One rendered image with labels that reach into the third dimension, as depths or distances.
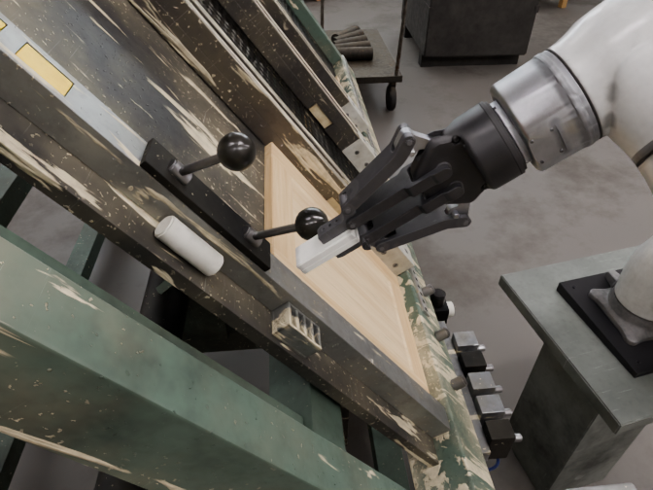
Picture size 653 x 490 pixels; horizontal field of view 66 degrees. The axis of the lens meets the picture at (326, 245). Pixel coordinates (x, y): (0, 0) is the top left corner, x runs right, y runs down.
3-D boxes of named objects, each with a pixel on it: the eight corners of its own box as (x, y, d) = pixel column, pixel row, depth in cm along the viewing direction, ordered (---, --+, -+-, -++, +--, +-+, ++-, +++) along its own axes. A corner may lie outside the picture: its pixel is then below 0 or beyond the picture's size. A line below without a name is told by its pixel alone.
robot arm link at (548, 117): (611, 158, 42) (544, 195, 44) (563, 111, 49) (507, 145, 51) (579, 75, 37) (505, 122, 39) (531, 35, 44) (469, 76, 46)
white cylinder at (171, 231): (151, 240, 54) (204, 281, 58) (170, 227, 53) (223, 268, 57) (155, 224, 56) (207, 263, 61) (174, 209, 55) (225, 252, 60)
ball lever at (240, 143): (177, 198, 56) (255, 175, 48) (151, 176, 54) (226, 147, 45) (192, 173, 58) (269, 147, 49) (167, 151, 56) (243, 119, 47)
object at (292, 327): (304, 359, 69) (322, 349, 68) (271, 334, 65) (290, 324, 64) (302, 335, 72) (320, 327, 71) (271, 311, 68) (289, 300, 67)
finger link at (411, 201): (448, 160, 49) (455, 170, 49) (354, 221, 52) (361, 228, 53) (460, 183, 46) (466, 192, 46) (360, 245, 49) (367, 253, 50)
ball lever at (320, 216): (249, 259, 63) (329, 245, 55) (227, 241, 61) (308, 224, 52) (259, 235, 65) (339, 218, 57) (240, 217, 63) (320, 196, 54)
